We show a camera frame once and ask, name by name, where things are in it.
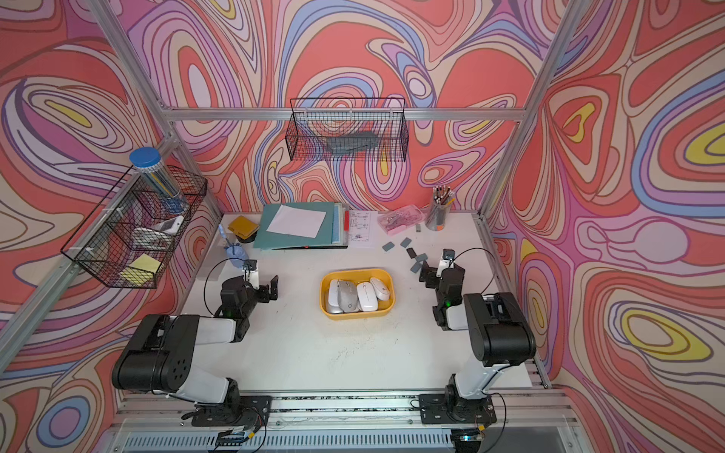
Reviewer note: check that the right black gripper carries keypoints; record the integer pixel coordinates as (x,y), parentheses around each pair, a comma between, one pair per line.
(429,273)

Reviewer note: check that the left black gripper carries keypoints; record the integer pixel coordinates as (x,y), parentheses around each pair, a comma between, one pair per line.
(263,297)

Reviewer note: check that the grey white mouse with logo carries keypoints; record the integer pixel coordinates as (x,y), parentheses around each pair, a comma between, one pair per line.
(348,297)

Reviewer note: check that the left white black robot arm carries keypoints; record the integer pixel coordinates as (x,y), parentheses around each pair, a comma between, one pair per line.
(159,357)

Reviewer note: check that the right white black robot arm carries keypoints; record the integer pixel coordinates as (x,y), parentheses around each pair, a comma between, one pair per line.
(499,334)

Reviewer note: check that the yellow plastic storage box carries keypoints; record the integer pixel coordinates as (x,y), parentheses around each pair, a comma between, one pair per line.
(358,276)

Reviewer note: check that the silver mouse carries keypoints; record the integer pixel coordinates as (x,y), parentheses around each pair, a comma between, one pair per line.
(332,304)

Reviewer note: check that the pink plastic case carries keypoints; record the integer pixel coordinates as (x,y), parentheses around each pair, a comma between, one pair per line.
(396,221)

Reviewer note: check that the pen holder cup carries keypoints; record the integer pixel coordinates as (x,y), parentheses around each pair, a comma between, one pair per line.
(442,201)

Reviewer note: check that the white paper sheet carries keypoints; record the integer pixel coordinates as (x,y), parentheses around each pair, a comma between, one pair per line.
(297,222)

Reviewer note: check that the yellow sticky note pad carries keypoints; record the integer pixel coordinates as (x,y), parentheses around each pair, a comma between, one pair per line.
(141,271)

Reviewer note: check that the printed paper sheet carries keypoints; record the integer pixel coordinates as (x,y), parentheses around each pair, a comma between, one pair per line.
(362,229)

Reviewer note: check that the green folder stack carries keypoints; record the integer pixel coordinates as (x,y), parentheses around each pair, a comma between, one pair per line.
(331,235)

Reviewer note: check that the blue lid pencil jar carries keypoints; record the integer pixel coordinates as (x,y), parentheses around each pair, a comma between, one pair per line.
(148,162)

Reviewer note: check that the grey item in back basket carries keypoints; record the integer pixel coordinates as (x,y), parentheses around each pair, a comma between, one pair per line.
(352,144)

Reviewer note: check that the left black wire basket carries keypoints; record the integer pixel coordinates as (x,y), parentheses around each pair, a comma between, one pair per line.
(131,221)

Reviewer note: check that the black wire basket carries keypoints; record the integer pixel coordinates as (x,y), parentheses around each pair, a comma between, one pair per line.
(131,221)
(315,119)

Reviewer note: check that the back black wire basket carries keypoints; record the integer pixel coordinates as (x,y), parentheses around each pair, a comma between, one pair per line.
(315,119)

